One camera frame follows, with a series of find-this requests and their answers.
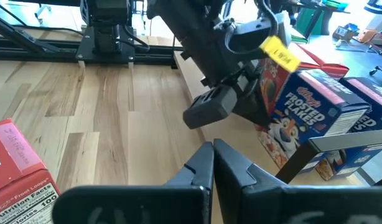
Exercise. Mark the red Froot Loops cereal box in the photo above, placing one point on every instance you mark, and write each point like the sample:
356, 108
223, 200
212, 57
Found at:
20, 174
334, 71
272, 84

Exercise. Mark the black metal rig frame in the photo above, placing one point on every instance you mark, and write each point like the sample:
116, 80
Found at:
29, 49

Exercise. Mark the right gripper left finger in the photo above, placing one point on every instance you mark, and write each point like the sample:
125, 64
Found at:
209, 174

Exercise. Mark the orange object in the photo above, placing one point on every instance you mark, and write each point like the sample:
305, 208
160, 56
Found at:
366, 35

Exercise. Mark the black shelf divider bar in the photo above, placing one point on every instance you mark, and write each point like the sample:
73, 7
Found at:
349, 140

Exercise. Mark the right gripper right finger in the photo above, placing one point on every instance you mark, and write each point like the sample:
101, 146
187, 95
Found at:
231, 180

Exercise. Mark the blue Frosted Flakes cereal box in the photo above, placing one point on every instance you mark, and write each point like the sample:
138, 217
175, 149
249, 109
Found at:
377, 118
306, 112

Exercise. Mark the raised wooden shelf board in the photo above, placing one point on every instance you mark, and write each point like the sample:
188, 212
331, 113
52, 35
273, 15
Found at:
240, 140

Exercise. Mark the black chair caster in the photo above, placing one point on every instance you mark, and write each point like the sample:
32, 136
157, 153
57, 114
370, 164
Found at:
379, 72

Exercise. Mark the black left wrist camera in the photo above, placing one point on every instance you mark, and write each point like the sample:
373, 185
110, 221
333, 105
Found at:
250, 37

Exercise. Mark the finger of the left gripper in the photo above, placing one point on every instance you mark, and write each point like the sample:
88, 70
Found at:
253, 105

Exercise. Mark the green storage bin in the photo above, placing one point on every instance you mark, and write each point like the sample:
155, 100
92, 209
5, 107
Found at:
309, 21

